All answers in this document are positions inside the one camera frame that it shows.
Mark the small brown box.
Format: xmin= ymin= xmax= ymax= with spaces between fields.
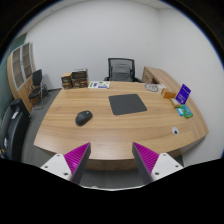
xmin=61 ymin=73 xmax=73 ymax=89

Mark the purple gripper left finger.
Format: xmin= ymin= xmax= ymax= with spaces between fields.
xmin=41 ymin=143 xmax=91 ymax=185

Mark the purple standing card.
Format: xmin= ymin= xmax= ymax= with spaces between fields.
xmin=175 ymin=84 xmax=191 ymax=105

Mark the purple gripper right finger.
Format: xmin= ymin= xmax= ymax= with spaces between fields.
xmin=132 ymin=142 xmax=183 ymax=185

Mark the dark grey mouse pad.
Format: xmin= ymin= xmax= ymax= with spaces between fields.
xmin=109 ymin=94 xmax=147 ymax=115

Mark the white green booklet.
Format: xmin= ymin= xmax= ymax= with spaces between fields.
xmin=88 ymin=81 xmax=110 ymax=89

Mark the yellow small packet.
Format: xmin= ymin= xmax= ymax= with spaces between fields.
xmin=170 ymin=98 xmax=180 ymax=108

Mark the black computer mouse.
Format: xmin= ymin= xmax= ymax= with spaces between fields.
xmin=75 ymin=110 xmax=93 ymax=126

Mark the wooden glass-door cabinet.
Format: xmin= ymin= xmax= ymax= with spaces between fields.
xmin=7 ymin=42 xmax=36 ymax=111

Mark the black side chair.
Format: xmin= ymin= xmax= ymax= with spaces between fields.
xmin=28 ymin=69 xmax=49 ymax=101

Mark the blue small packet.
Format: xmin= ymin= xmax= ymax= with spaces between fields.
xmin=177 ymin=108 xmax=184 ymax=116

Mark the orange box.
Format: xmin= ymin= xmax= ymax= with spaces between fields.
xmin=161 ymin=88 xmax=176 ymax=99

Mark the wooden side cabinet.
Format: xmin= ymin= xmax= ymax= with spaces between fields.
xmin=142 ymin=66 xmax=180 ymax=90

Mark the grey mesh office chair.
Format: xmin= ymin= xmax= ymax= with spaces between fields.
xmin=104 ymin=58 xmax=141 ymax=82

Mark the green packet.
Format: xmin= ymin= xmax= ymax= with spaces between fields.
xmin=180 ymin=105 xmax=193 ymax=118

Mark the wooden office desk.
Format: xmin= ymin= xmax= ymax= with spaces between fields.
xmin=34 ymin=82 xmax=208 ymax=170

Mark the white round desk grommet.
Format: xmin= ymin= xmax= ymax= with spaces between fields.
xmin=172 ymin=127 xmax=179 ymax=135

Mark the large brown box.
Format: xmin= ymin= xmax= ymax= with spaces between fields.
xmin=72 ymin=69 xmax=88 ymax=88

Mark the black armchair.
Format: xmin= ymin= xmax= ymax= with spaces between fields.
xmin=0 ymin=98 xmax=31 ymax=162

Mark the coiled white cable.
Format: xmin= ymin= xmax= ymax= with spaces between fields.
xmin=144 ymin=82 xmax=160 ymax=93

